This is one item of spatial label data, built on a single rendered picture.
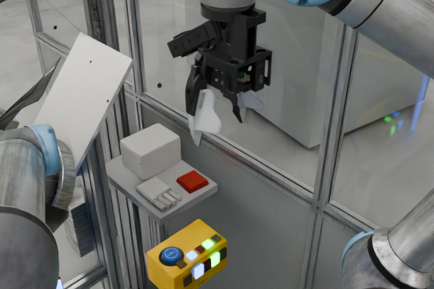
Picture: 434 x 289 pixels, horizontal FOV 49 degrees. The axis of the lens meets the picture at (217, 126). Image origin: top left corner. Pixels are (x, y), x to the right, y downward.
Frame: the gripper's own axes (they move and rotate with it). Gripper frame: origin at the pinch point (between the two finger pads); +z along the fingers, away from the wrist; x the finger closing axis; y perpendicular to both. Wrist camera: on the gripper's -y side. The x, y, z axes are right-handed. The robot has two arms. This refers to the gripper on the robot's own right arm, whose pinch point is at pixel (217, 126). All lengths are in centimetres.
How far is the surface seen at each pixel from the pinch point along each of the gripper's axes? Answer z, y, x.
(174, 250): 39.7, -14.7, 0.9
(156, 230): 87, -63, 28
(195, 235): 40.7, -15.6, 7.9
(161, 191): 60, -52, 24
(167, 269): 40.7, -12.4, -2.9
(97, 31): 18, -89, 31
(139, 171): 58, -63, 25
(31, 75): 148, -337, 97
